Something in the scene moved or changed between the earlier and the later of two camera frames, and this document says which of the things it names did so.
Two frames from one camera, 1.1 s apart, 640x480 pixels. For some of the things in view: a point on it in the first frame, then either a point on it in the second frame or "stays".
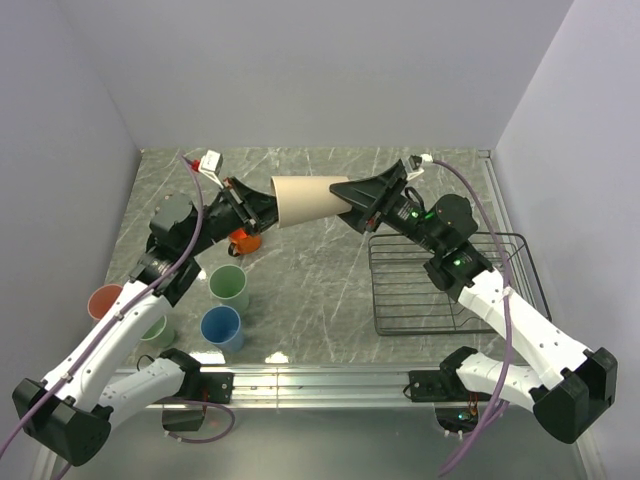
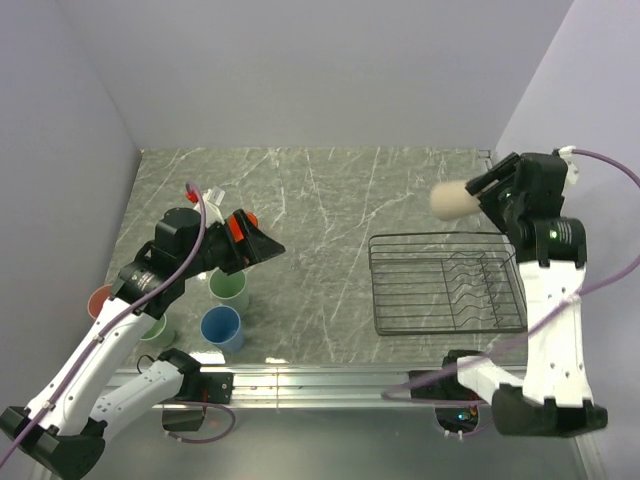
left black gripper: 256,210 → 256,245
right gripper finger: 368,195 → 492,175
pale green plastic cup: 228,284 stays
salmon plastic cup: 101,300 stays
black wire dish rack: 409,301 stays
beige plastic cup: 303,198 → 451,201
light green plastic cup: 161,334 stays
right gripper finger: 365,218 → 481,184
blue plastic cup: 222,326 stays
